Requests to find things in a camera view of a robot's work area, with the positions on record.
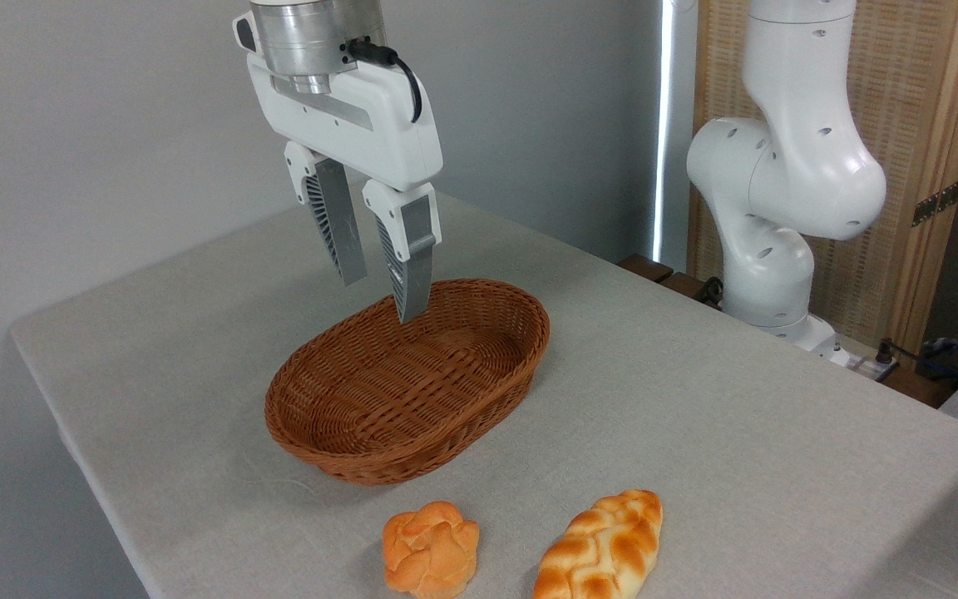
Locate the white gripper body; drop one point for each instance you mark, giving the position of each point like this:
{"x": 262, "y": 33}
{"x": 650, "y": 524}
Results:
{"x": 362, "y": 125}

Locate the dark brown wooden block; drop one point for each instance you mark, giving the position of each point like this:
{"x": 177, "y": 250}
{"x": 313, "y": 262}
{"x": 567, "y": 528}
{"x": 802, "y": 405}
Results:
{"x": 645, "y": 267}
{"x": 683, "y": 285}

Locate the metal screen hinge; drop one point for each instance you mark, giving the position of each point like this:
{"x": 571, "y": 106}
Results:
{"x": 936, "y": 202}

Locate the brown wicker oval basket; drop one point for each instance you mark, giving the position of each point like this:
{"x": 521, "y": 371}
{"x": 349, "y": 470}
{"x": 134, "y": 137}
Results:
{"x": 362, "y": 416}

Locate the white power strip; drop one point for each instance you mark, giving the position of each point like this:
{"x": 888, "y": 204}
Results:
{"x": 866, "y": 366}

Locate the long braided bread loaf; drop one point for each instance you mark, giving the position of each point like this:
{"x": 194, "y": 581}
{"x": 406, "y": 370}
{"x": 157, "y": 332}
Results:
{"x": 604, "y": 549}

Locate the wooden rattan folding screen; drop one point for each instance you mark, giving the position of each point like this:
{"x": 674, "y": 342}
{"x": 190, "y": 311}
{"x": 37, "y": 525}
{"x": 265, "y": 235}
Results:
{"x": 911, "y": 91}

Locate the round knotted bread roll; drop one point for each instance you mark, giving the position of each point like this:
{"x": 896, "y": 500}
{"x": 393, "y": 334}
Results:
{"x": 432, "y": 551}

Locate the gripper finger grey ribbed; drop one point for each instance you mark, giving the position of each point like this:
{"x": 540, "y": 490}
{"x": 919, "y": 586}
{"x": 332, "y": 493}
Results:
{"x": 414, "y": 249}
{"x": 338, "y": 225}

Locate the grey tablecloth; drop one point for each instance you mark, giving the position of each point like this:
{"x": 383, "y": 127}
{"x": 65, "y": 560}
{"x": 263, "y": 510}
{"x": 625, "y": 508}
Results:
{"x": 695, "y": 416}

